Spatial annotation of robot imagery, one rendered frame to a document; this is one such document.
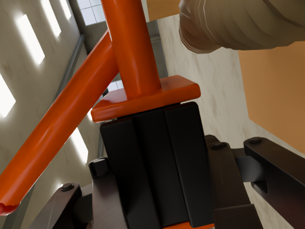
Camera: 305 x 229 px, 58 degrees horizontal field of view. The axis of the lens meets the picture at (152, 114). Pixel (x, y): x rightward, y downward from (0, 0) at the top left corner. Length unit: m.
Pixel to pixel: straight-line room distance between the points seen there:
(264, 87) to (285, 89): 0.05
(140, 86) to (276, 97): 0.19
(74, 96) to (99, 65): 0.02
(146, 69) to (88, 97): 0.05
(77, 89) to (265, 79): 0.21
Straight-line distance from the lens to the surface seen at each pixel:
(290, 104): 0.29
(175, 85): 0.16
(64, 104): 0.18
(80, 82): 0.18
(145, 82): 0.15
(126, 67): 0.15
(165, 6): 2.09
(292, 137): 0.30
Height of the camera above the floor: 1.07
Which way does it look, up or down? 1 degrees up
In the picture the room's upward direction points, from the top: 104 degrees counter-clockwise
